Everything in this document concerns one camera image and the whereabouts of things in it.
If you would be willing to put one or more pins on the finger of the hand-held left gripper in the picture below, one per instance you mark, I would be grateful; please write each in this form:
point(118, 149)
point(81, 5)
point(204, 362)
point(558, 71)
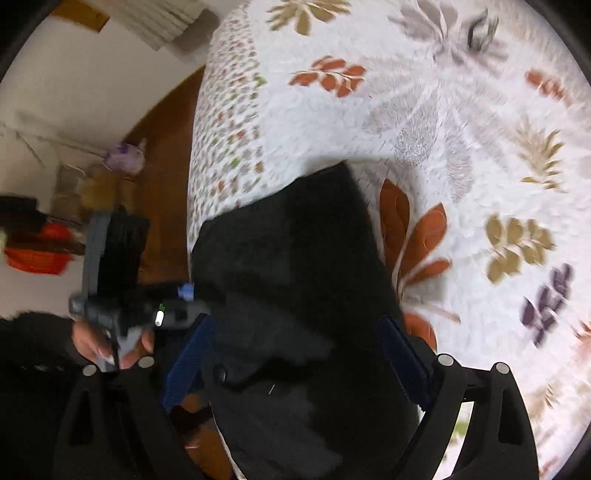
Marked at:
point(185, 291)

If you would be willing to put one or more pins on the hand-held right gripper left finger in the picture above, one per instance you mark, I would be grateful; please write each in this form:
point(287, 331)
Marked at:
point(189, 364)

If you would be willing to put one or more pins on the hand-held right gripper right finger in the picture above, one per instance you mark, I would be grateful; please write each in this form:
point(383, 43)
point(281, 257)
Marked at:
point(406, 360)

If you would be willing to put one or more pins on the black pants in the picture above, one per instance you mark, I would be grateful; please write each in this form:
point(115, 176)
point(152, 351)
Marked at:
point(286, 258)

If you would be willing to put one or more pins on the person's left forearm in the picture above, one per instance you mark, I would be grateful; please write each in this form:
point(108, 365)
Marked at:
point(32, 337)

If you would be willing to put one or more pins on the person's left hand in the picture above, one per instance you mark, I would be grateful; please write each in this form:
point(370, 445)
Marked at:
point(90, 339)

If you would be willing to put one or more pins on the red object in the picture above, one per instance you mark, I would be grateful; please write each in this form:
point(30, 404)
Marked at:
point(37, 254)

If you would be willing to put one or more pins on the brown box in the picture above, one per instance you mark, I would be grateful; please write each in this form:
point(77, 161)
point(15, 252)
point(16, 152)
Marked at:
point(87, 189)

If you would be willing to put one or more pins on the purple bag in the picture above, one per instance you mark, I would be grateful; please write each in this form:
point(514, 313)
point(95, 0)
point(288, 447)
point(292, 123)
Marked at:
point(122, 157)

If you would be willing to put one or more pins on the floral printed quilt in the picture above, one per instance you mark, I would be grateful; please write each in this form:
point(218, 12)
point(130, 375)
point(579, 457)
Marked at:
point(461, 138)

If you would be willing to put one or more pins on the white ribbed object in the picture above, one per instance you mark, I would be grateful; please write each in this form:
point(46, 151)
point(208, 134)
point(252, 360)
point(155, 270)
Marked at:
point(161, 18)

